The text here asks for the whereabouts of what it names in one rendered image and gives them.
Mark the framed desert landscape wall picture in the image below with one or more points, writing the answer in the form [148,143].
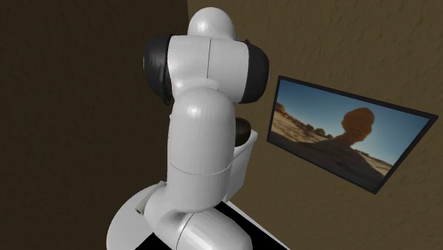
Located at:
[346,138]

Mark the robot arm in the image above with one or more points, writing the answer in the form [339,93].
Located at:
[200,138]

